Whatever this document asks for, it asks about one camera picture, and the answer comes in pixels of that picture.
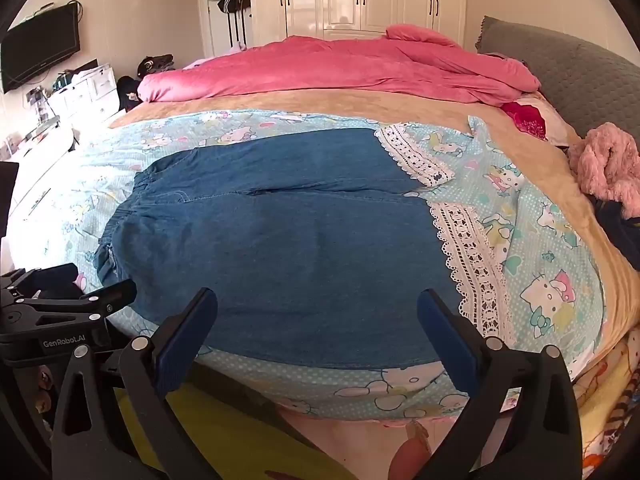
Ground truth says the person's green top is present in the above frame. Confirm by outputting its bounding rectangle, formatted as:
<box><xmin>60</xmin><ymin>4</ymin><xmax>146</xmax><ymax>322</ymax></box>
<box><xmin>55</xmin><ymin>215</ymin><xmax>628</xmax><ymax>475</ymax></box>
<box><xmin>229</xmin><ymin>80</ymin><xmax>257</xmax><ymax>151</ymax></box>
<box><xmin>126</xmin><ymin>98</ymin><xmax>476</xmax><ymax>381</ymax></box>
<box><xmin>115</xmin><ymin>360</ymin><xmax>281</xmax><ymax>480</ymax></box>

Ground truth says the blue denim pants lace trim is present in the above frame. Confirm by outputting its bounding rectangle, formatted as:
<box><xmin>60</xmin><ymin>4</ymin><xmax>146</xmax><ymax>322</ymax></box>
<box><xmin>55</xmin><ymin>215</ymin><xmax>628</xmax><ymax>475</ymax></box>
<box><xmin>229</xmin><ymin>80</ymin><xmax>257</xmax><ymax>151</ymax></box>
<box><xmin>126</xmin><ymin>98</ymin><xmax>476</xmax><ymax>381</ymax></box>
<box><xmin>95</xmin><ymin>122</ymin><xmax>516</xmax><ymax>368</ymax></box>

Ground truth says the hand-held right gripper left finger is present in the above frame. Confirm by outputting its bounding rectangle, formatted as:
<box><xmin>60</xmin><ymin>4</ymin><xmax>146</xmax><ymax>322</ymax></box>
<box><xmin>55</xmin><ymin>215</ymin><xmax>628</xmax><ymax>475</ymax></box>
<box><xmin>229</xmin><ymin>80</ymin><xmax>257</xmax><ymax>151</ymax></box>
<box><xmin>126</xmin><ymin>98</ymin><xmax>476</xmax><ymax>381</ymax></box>
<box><xmin>51</xmin><ymin>287</ymin><xmax>218</xmax><ymax>480</ymax></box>

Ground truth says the red cloth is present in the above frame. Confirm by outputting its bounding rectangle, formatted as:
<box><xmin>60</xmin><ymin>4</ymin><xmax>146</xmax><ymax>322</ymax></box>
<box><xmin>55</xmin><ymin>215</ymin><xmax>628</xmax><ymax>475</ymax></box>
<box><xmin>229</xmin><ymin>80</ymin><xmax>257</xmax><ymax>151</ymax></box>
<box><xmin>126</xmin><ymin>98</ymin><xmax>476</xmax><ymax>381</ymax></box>
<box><xmin>501</xmin><ymin>100</ymin><xmax>548</xmax><ymax>141</ymax></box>

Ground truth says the tan bed cover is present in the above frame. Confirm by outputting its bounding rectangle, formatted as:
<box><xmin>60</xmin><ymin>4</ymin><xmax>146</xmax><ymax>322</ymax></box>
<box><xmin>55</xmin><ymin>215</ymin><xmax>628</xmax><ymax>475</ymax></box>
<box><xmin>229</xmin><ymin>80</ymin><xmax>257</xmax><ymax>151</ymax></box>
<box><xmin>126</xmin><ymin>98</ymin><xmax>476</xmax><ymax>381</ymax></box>
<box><xmin>107</xmin><ymin>87</ymin><xmax>640</xmax><ymax>356</ymax></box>

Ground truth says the cartoon cat printed sheet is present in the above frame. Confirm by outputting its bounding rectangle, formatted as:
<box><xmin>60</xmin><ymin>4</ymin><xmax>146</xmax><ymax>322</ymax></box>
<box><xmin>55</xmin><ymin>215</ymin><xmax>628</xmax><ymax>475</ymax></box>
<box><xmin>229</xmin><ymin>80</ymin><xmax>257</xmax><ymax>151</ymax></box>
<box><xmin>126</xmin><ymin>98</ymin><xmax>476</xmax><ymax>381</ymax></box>
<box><xmin>7</xmin><ymin>107</ymin><xmax>608</xmax><ymax>421</ymax></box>

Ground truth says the person's right hand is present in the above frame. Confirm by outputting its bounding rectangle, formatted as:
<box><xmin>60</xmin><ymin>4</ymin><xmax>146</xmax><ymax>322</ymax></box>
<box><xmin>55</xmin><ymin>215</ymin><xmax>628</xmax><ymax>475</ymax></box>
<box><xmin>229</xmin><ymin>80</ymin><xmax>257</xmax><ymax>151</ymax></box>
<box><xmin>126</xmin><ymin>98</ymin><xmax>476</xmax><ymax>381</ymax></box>
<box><xmin>389</xmin><ymin>422</ymin><xmax>433</xmax><ymax>480</ymax></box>

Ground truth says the white wardrobe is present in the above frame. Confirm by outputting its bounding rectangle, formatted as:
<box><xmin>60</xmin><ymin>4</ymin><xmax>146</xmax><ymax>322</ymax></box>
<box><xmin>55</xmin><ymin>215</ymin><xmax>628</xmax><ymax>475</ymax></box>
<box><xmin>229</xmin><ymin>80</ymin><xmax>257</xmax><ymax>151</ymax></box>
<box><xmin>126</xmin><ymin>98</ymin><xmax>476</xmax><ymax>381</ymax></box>
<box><xmin>282</xmin><ymin>0</ymin><xmax>468</xmax><ymax>48</ymax></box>

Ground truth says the white door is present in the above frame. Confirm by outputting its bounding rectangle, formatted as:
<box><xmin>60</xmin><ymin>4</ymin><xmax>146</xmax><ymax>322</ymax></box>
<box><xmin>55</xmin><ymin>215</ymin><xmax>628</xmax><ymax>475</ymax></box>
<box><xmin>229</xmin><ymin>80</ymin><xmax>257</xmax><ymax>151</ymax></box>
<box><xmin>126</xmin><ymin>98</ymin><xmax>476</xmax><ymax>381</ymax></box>
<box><xmin>197</xmin><ymin>0</ymin><xmax>256</xmax><ymax>61</ymax></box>

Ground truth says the red floral pillow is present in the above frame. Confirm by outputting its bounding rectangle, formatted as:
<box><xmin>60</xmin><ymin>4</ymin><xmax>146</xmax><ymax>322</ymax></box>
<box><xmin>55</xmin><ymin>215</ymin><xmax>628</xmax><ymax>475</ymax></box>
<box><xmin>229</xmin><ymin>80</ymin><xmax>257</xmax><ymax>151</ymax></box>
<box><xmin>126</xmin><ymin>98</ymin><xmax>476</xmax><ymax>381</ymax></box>
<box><xmin>525</xmin><ymin>95</ymin><xmax>583</xmax><ymax>148</ymax></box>

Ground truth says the yellow printed bed cover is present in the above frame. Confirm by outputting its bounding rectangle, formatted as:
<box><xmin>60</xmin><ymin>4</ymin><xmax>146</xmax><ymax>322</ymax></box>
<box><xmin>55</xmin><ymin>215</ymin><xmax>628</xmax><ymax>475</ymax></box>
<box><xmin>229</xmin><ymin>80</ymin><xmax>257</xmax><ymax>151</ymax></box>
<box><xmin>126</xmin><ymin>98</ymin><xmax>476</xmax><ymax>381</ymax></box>
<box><xmin>575</xmin><ymin>330</ymin><xmax>640</xmax><ymax>480</ymax></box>

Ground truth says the grey quilted headboard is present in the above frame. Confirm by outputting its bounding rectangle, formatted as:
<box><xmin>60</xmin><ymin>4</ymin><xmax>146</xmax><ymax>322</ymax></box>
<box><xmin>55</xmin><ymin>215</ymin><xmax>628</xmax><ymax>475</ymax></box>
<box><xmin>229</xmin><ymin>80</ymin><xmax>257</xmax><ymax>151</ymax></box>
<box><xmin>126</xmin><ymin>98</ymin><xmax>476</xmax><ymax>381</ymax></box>
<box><xmin>475</xmin><ymin>16</ymin><xmax>640</xmax><ymax>146</ymax></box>

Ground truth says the pink duvet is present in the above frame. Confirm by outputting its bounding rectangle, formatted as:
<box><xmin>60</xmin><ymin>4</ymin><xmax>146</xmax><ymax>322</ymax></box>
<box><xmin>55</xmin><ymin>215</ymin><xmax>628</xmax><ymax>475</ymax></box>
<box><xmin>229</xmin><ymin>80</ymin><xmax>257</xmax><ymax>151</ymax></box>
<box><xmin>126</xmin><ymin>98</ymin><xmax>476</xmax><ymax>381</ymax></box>
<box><xmin>137</xmin><ymin>24</ymin><xmax>542</xmax><ymax>107</ymax></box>

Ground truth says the dark navy cloth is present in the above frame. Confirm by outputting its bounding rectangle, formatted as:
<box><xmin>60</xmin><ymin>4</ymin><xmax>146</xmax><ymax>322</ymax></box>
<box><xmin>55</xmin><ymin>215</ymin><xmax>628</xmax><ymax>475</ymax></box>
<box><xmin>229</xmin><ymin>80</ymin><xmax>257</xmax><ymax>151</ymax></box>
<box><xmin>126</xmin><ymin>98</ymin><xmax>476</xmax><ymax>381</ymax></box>
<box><xmin>587</xmin><ymin>195</ymin><xmax>640</xmax><ymax>311</ymax></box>

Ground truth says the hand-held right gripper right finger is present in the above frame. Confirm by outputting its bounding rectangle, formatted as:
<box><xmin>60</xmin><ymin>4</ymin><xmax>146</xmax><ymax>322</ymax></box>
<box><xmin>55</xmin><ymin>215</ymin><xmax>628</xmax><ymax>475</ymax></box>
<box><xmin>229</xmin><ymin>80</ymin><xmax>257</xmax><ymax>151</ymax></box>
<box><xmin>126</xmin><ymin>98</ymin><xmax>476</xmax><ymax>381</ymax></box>
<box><xmin>417</xmin><ymin>288</ymin><xmax>583</xmax><ymax>480</ymax></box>

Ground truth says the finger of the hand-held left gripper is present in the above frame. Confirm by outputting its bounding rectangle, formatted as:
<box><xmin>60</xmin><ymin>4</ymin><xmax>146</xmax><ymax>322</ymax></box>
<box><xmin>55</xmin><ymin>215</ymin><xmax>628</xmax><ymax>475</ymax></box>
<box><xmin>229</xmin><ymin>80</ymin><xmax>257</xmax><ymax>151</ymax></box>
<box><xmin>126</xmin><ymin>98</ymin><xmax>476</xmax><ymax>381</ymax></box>
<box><xmin>40</xmin><ymin>263</ymin><xmax>87</xmax><ymax>299</ymax></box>
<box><xmin>30</xmin><ymin>280</ymin><xmax>138</xmax><ymax>322</ymax></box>

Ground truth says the black wall television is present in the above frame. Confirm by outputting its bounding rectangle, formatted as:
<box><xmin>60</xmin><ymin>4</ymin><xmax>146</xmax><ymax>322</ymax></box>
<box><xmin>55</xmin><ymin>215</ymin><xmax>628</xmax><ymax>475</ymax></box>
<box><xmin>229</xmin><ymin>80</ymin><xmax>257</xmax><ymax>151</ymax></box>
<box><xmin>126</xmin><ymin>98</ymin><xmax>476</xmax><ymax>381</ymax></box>
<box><xmin>0</xmin><ymin>2</ymin><xmax>82</xmax><ymax>95</ymax></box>

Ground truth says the pink fluffy garment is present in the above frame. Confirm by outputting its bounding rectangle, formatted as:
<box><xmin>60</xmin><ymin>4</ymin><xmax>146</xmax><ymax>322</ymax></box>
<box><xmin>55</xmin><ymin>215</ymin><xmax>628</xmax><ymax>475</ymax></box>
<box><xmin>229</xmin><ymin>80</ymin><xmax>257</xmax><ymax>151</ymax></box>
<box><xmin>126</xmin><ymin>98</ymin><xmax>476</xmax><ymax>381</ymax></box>
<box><xmin>567</xmin><ymin>121</ymin><xmax>640</xmax><ymax>220</ymax></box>

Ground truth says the black cap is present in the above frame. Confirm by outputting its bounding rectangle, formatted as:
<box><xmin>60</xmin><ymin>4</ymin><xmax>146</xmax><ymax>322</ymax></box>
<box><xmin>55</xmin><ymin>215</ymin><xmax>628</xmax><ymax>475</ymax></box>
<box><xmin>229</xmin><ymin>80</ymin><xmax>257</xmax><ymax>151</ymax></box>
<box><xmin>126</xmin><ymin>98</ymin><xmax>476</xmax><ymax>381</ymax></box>
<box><xmin>137</xmin><ymin>54</ymin><xmax>176</xmax><ymax>76</ymax></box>

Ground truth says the white desk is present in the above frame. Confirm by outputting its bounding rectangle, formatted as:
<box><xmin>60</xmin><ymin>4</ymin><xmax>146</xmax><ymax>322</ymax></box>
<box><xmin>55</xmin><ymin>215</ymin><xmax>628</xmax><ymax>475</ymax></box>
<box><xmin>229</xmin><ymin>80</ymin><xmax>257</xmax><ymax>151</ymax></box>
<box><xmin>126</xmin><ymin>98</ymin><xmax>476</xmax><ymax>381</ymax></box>
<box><xmin>0</xmin><ymin>120</ymin><xmax>76</xmax><ymax>211</ymax></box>

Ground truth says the white drawer unit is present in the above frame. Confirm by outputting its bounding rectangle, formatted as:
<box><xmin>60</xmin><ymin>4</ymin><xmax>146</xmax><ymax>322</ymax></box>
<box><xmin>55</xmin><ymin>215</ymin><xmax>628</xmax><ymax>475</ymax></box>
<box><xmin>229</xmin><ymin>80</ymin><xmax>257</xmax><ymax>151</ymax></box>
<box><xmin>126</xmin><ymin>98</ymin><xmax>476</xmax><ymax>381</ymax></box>
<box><xmin>47</xmin><ymin>62</ymin><xmax>121</xmax><ymax>126</ymax></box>

